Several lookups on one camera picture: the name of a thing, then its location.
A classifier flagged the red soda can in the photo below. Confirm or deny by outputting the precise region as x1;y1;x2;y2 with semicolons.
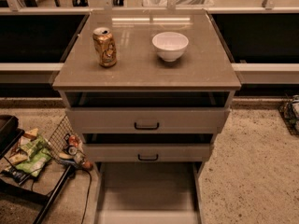
67;135;79;147

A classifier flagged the wire basket right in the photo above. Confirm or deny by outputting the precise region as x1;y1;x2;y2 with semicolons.
279;95;299;135

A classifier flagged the grey drawer cabinet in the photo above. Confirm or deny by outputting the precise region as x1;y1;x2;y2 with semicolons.
51;8;242;185

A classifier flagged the grey drawer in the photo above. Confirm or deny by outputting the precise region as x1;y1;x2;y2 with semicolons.
65;107;230;134
94;162;204;224
82;144;212;162

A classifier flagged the white ceramic bowl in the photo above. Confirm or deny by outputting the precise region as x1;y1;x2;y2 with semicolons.
152;32;189;62

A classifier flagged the black power cable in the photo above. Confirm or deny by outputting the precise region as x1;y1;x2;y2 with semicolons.
79;169;93;224

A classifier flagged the gold soda can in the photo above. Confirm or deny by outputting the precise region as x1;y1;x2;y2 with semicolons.
93;27;117;68

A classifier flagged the black cart frame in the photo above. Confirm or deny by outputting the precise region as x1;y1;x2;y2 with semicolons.
0;114;76;224

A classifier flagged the blue snack bag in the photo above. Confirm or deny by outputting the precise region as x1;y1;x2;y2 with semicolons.
1;166;30;185

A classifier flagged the green chip bag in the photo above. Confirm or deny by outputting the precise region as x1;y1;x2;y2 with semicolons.
15;135;51;177

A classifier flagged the wire mesh basket left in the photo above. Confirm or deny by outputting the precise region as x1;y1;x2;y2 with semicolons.
48;117;80;168

